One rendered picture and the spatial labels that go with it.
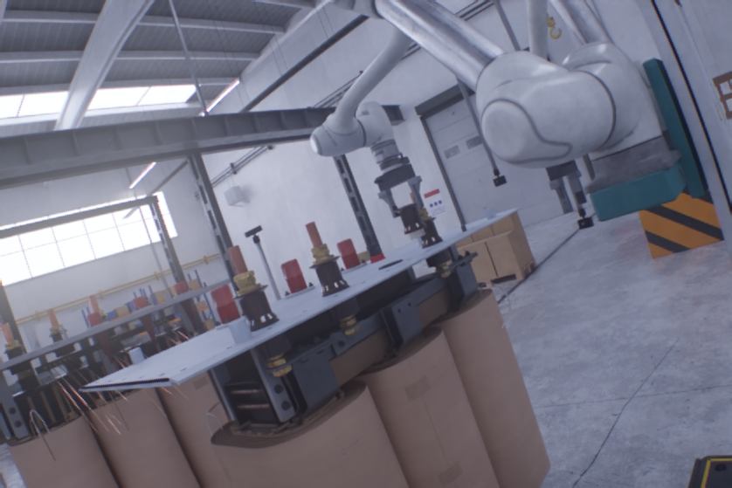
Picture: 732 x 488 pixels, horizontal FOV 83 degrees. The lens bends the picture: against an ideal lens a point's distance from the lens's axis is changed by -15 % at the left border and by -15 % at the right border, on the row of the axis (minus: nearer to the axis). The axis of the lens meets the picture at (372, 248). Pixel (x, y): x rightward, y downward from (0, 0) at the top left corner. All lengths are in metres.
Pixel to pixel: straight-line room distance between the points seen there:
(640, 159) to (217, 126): 11.06
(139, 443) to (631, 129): 2.56
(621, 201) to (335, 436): 0.88
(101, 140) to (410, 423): 9.31
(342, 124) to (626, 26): 5.01
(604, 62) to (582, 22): 0.71
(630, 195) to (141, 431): 2.47
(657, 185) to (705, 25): 13.59
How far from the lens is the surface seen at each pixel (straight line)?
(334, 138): 1.53
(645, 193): 0.95
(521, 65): 0.86
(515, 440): 2.08
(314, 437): 1.25
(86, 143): 10.17
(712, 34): 14.46
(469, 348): 1.88
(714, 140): 1.09
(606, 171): 0.99
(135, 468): 2.80
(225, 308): 1.64
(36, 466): 2.70
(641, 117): 0.98
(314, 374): 1.29
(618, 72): 0.98
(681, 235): 6.23
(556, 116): 0.79
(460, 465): 1.72
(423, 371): 1.57
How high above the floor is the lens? 1.48
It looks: 1 degrees down
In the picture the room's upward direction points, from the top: 21 degrees counter-clockwise
